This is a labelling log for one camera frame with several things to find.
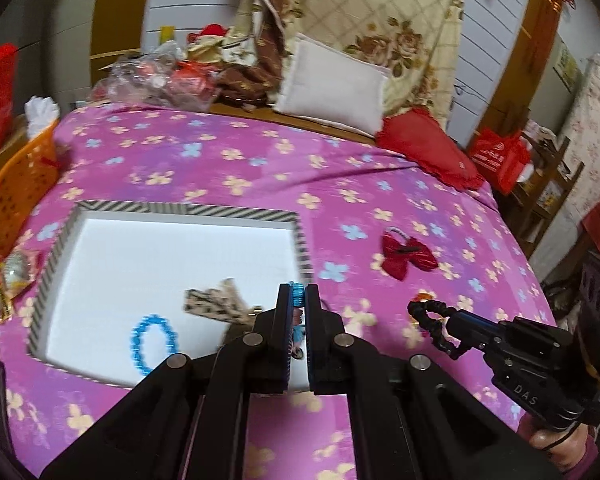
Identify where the brown floral cloth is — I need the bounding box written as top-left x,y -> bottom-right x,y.
214,0 -> 306,107

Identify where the red shopping bag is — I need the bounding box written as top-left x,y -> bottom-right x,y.
467,127 -> 532,197

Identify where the person's right forearm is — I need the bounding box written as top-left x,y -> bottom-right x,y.
560,435 -> 600,480

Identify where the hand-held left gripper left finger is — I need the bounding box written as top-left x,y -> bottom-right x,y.
39,283 -> 295,480

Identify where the black bead bracelet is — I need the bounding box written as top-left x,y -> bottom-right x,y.
407,299 -> 468,362

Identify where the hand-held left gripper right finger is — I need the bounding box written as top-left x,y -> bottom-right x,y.
306,284 -> 565,480

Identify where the purple flowered bed sheet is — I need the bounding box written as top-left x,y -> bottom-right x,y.
0,102 -> 558,480

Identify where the silver egg ornament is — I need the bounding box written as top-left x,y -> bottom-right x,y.
2,250 -> 33,297

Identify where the person's right hand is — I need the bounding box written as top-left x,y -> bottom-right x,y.
527,422 -> 588,476

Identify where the clear plastic bag of goods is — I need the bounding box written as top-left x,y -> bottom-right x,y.
91,41 -> 222,109

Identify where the wooden shelf rack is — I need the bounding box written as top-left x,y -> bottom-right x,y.
509,119 -> 587,262

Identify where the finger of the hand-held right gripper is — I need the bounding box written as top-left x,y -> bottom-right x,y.
450,337 -> 488,362
446,310 -> 503,343

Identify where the red plush toy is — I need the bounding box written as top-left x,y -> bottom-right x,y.
187,23 -> 231,45

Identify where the wooden bed board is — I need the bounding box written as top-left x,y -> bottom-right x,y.
209,100 -> 381,147

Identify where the red frilled cushion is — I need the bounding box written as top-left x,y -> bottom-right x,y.
376,107 -> 487,192

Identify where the beige floral quilt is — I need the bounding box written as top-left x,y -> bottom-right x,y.
228,0 -> 467,128

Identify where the red hair bow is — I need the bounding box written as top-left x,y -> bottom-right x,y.
380,227 -> 439,282

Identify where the floral upright mattress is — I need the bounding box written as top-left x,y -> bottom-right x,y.
554,54 -> 600,233

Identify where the orange plastic basket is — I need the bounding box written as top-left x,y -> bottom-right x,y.
0,119 -> 62,258

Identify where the white plastic bag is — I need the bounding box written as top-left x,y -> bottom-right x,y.
24,95 -> 61,139

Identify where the blue bead bracelet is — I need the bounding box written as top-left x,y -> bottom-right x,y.
131,314 -> 182,377

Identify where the white pillow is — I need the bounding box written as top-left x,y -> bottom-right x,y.
272,32 -> 394,139

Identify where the small colourful trinket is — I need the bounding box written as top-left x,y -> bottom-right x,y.
291,307 -> 307,362

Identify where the beige dotted hair bow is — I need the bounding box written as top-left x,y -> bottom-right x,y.
182,278 -> 263,327

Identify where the white tray with striped rim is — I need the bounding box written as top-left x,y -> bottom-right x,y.
26,200 -> 315,392

